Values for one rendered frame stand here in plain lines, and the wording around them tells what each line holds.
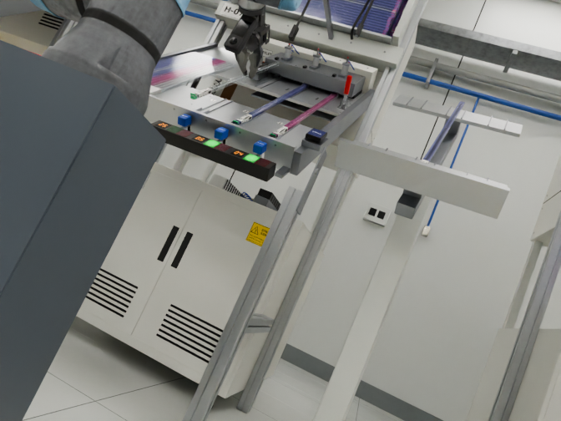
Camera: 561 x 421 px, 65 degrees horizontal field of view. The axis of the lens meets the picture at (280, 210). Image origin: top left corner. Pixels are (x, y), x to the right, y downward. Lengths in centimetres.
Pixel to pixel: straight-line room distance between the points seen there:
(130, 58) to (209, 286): 87
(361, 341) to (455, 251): 201
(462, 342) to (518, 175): 113
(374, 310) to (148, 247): 76
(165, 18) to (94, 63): 13
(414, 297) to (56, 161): 260
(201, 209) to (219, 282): 25
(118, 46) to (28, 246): 28
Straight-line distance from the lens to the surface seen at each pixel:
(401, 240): 110
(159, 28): 70
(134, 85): 66
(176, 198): 149
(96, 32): 67
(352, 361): 109
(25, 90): 64
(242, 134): 113
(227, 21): 200
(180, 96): 135
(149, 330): 146
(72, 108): 60
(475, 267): 304
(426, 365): 297
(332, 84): 158
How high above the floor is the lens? 41
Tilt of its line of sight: 9 degrees up
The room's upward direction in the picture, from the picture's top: 24 degrees clockwise
